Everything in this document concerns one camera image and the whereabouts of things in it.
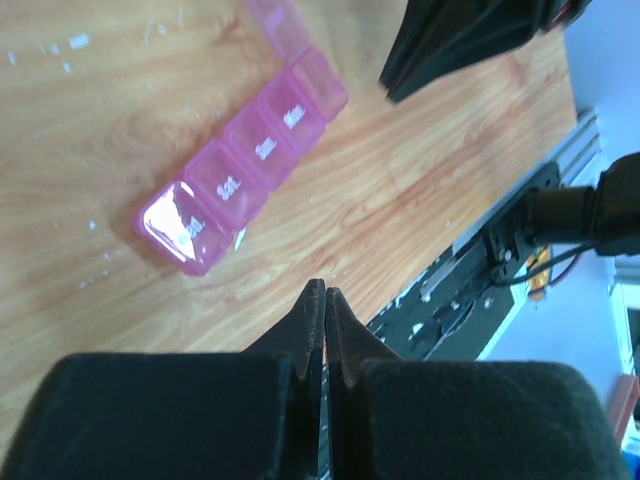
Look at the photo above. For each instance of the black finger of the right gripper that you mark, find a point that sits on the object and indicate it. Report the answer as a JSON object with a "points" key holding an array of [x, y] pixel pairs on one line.
{"points": [[437, 38]]}

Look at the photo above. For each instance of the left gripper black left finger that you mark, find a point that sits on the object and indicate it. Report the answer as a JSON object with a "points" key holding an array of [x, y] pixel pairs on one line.
{"points": [[253, 414]]}

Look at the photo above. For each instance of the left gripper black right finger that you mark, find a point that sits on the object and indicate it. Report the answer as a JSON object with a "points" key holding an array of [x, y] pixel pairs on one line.
{"points": [[391, 418]]}

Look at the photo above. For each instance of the pink weekly pill organizer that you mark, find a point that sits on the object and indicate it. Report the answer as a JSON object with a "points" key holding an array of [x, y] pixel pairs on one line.
{"points": [[194, 219]]}

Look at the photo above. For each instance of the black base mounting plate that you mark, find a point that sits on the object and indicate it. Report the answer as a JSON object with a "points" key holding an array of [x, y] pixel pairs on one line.
{"points": [[452, 310]]}

